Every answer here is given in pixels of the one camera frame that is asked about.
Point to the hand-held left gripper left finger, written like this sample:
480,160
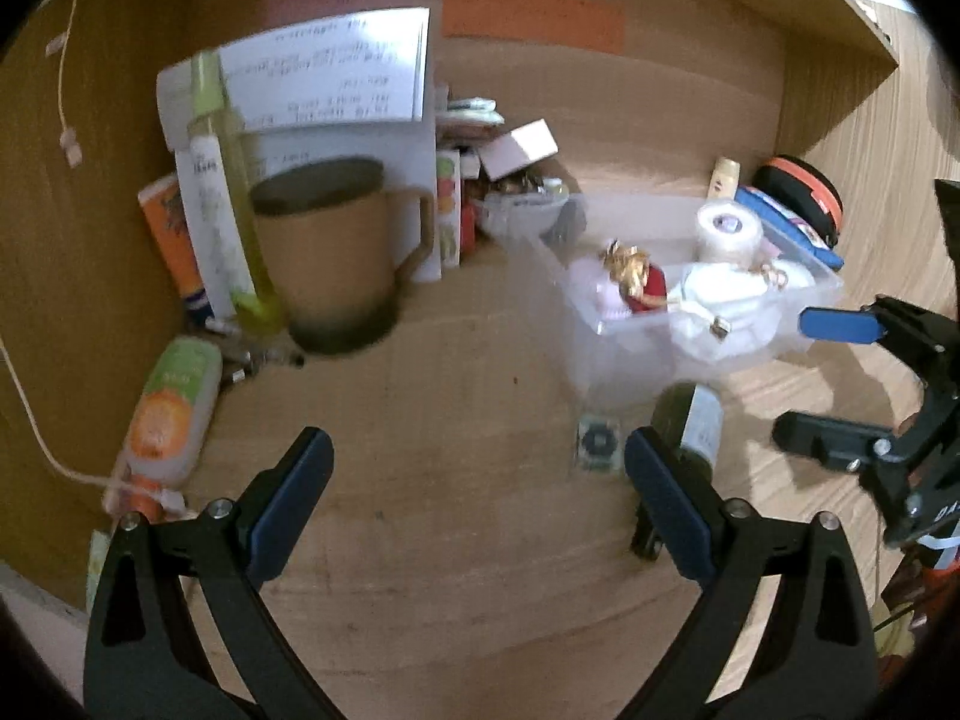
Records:
296,495

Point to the orange paper sheet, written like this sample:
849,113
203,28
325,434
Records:
532,19

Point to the stack of small packets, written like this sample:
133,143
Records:
469,116

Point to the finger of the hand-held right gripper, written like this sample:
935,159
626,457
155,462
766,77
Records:
821,435
836,324

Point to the large white paper sheet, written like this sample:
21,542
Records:
337,142

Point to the fruit print box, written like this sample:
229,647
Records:
448,202

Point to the brown mug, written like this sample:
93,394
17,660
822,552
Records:
330,255

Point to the blue patchwork pouch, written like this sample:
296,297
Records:
780,214

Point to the orange and green tube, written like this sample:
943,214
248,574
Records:
165,420

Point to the wooden desktop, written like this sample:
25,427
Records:
450,465

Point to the small white cardboard box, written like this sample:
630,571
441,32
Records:
521,146

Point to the small black packet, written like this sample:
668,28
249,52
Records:
598,441

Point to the beige tape roll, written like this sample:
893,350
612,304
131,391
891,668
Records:
724,229

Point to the clear plastic storage box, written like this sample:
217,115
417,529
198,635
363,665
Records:
622,375

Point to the cream tube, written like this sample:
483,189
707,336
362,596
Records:
724,180

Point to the yellow green clear bottle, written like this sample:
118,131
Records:
240,225

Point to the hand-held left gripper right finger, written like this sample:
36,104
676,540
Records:
667,502

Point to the black and orange zip case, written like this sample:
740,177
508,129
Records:
806,187

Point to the pile of metal trinkets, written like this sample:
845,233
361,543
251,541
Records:
525,186

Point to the dark green bottle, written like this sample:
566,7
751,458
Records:
694,420

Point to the orange carton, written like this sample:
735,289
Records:
171,240

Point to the red pouch with gold ribbon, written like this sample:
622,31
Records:
652,286

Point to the white labelled tube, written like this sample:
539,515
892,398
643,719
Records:
204,202

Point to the white handwritten paper note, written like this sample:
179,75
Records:
330,67

